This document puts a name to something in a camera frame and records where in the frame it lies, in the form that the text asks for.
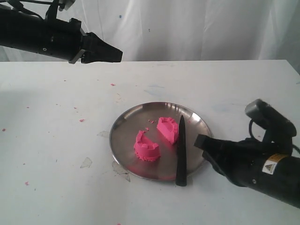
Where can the cut pink sand piece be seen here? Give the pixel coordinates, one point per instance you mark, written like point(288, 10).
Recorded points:
point(168, 127)

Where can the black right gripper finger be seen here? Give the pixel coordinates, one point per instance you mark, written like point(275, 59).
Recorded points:
point(212, 161)
point(209, 144)

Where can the pink sand cake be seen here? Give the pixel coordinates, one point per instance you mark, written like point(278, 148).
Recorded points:
point(145, 148)

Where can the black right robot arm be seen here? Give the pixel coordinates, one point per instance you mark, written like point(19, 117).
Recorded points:
point(260, 166)

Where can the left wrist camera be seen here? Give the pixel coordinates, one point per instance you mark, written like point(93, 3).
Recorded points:
point(55, 6)

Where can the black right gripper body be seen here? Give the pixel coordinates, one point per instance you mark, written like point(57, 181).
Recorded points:
point(241, 157)

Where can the black knife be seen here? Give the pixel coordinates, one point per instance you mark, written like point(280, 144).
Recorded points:
point(181, 172)

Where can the white backdrop curtain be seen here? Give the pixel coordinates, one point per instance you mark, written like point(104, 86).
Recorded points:
point(194, 29)

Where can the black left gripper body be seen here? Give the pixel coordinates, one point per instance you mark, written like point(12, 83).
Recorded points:
point(64, 39)

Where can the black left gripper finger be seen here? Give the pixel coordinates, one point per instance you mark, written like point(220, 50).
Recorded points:
point(89, 57)
point(101, 48)

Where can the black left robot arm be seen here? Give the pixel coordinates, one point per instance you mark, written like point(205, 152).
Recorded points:
point(26, 30)

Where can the round steel plate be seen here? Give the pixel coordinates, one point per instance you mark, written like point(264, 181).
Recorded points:
point(145, 117)

